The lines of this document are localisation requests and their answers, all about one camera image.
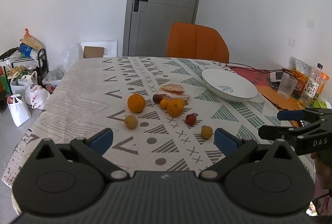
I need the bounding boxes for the peeled pomelo pieces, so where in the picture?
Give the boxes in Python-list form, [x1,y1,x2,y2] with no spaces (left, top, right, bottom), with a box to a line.
[159,84,190,102]

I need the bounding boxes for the red orange cartoon mat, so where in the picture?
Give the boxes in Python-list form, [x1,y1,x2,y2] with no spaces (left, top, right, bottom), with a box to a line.
[228,64,307,127]

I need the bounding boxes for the clear drink bottle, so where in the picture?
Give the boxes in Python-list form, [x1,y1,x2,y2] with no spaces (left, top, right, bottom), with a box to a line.
[297,63,323,109]

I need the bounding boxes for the black storage rack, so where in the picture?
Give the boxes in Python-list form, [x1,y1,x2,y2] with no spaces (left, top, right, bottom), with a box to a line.
[37,48,49,86]

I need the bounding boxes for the white paper bag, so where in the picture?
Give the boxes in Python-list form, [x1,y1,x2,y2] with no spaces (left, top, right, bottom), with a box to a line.
[7,94,31,127]

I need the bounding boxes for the patterned white tablecloth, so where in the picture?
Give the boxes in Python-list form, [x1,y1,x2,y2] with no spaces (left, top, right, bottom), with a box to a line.
[1,56,316,189]

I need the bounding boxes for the white ceramic plate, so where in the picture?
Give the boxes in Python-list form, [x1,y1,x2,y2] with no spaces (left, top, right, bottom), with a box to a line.
[201,69,258,102]

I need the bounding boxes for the orange chair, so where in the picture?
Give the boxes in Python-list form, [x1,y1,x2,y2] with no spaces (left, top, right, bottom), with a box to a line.
[167,22,229,63]

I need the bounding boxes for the white red plastic bag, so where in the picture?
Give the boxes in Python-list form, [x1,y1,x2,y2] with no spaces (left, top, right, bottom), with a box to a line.
[24,85,50,110]

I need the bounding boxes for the large orange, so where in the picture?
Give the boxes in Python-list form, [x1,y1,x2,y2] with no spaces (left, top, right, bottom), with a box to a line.
[127,94,146,113]
[167,99,185,117]

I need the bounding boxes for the black door handle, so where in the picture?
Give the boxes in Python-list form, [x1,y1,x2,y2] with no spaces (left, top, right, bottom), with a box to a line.
[133,0,148,12]

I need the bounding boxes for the snack bag yellow white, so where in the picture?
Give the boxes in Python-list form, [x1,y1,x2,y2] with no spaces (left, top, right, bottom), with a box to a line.
[293,59,312,91]

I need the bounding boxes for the clear plastic cup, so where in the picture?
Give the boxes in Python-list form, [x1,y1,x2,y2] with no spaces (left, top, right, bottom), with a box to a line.
[277,73,298,99]

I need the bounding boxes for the black cable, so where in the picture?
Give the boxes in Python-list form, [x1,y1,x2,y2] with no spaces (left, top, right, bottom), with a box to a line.
[225,61,294,75]

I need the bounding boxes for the small mandarin orange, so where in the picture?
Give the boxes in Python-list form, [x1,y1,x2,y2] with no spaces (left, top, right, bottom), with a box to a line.
[159,99,169,110]

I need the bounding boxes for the yellow round fruit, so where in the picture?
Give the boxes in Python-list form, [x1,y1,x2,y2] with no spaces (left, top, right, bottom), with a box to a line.
[200,126,213,140]
[124,115,138,130]

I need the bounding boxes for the brown cardboard box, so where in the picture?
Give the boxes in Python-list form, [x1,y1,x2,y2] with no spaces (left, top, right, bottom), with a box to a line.
[83,46,104,59]

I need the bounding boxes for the white foam packaging board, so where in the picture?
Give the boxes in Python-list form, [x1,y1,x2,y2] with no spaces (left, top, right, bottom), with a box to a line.
[79,40,118,58]

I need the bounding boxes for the person's right hand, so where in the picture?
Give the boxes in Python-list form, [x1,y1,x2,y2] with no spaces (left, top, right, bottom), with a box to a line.
[311,152,331,215]

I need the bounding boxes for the dark red plum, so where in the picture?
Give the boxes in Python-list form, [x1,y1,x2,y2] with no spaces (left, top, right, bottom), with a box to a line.
[153,94,163,104]

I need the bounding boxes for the small red apple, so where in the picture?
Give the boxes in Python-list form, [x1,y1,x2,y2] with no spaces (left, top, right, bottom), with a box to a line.
[185,113,197,126]

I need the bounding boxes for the white power adapter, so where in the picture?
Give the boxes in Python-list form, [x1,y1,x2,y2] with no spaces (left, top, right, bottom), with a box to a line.
[270,71,284,83]

